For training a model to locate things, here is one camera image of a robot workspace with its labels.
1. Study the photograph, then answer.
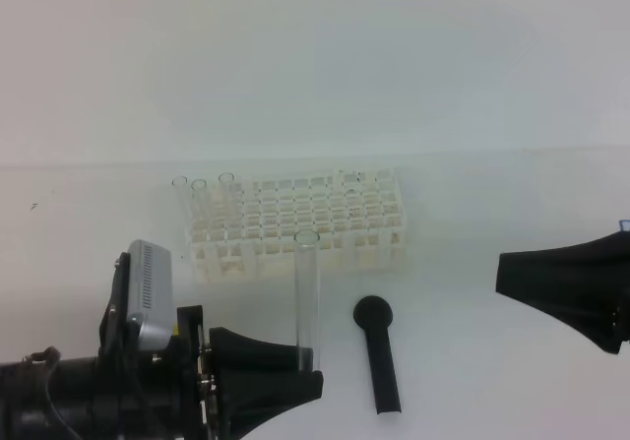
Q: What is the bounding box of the white plastic test tube rack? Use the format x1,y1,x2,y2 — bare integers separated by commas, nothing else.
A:
185,169,407,283

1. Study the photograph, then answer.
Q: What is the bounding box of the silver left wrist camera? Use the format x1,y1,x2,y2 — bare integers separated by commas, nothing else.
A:
126,239,176,352

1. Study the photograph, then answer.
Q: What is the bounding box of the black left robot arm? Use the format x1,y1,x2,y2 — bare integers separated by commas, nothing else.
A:
1,251,324,439

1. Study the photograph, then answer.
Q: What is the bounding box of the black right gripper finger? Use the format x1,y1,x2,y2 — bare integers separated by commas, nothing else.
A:
495,231,629,354

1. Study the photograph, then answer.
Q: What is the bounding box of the clear tube far left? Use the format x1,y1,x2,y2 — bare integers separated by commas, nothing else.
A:
171,175,190,225

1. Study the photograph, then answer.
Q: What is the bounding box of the black scoop tool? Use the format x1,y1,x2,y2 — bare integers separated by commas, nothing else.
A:
352,295,402,414

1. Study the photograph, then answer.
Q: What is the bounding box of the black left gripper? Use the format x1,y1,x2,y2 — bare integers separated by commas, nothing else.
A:
97,251,324,439

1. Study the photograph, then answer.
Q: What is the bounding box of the clear glass test tube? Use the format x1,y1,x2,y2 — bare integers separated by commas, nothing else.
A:
293,229,320,371

